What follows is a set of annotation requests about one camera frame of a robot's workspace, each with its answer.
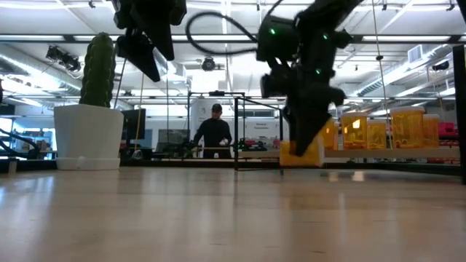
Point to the round black ceiling device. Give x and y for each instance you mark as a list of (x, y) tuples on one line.
[(208, 64)]

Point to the black monitor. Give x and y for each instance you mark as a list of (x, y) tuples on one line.
[(133, 123)]

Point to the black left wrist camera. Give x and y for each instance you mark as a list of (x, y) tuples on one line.
[(177, 12)]

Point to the black table frame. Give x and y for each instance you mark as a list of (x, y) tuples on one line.
[(400, 168)]

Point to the white ceiling vent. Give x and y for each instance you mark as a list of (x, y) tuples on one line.
[(415, 53)]

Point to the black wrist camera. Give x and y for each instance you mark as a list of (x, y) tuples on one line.
[(278, 40), (177, 12)]

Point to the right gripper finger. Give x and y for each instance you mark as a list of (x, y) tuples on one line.
[(302, 123), (336, 97)]

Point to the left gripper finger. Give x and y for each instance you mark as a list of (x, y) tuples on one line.
[(138, 54), (162, 38)]

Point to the white cabinet machine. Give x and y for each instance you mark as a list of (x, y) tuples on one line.
[(200, 109)]

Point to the pink storage bins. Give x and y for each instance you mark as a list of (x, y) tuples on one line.
[(448, 130)]

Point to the person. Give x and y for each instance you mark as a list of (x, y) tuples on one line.
[(214, 132)]

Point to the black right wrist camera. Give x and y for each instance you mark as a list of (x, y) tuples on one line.
[(278, 40)]

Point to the black ceiling spotlight cluster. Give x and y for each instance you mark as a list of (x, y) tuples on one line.
[(63, 58)]

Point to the silver ceiling duct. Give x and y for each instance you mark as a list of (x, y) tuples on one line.
[(32, 69)]

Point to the green cactus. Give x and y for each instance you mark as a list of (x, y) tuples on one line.
[(98, 72)]

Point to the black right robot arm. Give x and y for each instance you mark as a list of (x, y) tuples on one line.
[(327, 11)]

